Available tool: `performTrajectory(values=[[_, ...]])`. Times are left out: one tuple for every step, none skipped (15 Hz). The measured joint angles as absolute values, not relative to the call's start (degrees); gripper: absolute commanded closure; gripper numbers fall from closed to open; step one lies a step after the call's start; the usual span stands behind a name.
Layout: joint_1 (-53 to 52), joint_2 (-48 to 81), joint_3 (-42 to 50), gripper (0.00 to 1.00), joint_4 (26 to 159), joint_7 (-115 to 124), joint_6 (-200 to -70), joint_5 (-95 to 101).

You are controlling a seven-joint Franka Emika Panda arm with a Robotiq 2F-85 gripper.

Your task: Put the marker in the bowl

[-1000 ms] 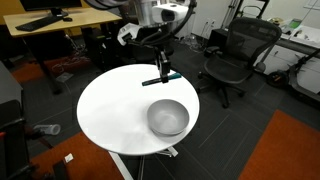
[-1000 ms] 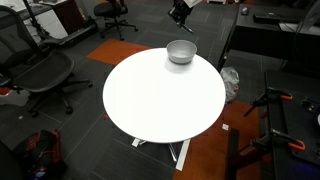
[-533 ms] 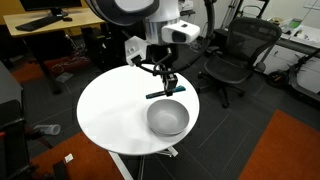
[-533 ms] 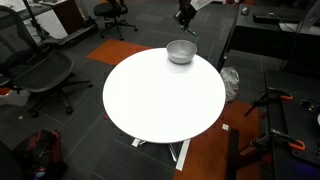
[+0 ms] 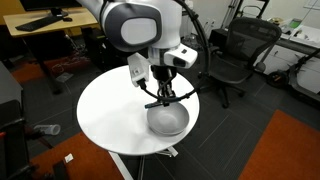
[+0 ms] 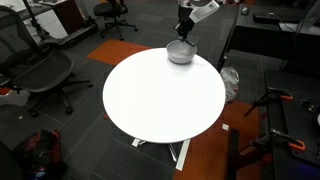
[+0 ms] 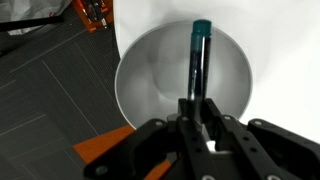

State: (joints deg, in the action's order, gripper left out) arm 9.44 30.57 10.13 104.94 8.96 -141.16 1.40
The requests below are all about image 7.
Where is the orange tool tray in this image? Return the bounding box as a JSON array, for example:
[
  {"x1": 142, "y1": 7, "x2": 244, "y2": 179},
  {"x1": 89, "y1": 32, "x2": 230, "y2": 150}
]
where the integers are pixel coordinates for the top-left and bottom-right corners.
[{"x1": 73, "y1": 0, "x2": 114, "y2": 34}]

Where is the white plastic bag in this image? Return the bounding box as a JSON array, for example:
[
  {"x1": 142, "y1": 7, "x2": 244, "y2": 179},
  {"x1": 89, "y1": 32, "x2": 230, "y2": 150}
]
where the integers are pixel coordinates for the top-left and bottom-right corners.
[{"x1": 0, "y1": 0, "x2": 73, "y2": 36}]

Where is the white bowl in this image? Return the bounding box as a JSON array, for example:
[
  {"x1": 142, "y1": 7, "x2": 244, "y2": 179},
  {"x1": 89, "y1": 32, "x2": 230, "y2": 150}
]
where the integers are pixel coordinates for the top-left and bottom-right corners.
[{"x1": 114, "y1": 20, "x2": 253, "y2": 130}]

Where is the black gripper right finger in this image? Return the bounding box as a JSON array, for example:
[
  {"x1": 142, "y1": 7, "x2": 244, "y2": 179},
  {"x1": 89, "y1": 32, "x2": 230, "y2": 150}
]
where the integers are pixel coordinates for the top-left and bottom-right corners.
[{"x1": 200, "y1": 98, "x2": 320, "y2": 180}]

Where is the teal capped marker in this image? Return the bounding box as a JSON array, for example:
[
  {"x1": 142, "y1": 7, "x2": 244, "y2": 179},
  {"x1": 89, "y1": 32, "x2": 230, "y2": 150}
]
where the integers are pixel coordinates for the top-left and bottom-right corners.
[{"x1": 186, "y1": 18, "x2": 213, "y2": 105}]

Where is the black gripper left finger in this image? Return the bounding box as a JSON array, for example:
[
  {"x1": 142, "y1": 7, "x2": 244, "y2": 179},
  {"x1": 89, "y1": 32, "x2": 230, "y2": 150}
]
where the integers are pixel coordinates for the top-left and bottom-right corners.
[{"x1": 83, "y1": 98, "x2": 214, "y2": 180}]

